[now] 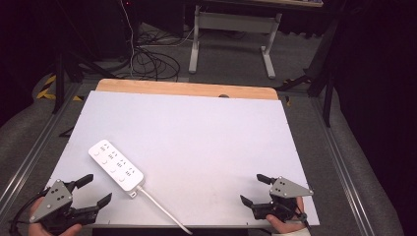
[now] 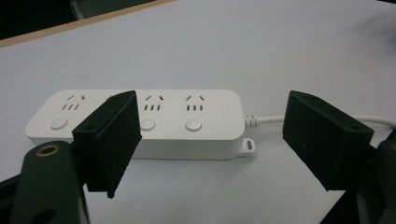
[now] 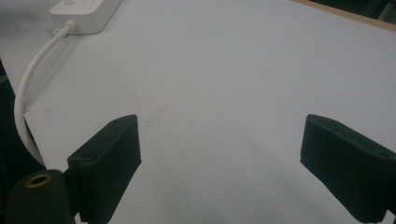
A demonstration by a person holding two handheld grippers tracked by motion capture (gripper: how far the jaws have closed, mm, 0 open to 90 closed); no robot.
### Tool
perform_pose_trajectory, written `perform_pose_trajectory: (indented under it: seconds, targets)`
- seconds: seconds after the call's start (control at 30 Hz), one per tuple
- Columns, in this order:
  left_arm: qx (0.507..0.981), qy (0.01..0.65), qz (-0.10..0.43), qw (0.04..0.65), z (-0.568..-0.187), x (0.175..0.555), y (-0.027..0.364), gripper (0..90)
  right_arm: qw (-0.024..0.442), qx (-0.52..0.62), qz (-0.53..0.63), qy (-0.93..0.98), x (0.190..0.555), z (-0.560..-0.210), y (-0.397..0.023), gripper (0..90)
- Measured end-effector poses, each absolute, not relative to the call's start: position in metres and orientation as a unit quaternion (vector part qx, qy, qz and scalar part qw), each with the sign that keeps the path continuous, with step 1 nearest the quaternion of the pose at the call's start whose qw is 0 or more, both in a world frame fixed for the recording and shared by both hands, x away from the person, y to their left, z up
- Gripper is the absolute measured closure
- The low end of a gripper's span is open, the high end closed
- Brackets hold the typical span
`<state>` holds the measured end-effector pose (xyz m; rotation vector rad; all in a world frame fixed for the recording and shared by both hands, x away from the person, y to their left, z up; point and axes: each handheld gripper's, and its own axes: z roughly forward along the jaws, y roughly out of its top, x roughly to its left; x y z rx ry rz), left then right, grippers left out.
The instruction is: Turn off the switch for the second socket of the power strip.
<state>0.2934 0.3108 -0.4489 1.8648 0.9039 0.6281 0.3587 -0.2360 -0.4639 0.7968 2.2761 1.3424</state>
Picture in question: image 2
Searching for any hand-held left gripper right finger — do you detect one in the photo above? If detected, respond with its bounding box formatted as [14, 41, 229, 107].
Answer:
[281, 90, 375, 192]

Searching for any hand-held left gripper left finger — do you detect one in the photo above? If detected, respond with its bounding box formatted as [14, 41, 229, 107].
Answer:
[71, 90, 143, 200]

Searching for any white power strip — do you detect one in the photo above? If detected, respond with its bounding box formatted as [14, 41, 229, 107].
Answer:
[24, 89, 256, 161]

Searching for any white power strip cable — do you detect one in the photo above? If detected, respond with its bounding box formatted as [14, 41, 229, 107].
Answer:
[244, 114, 396, 129]

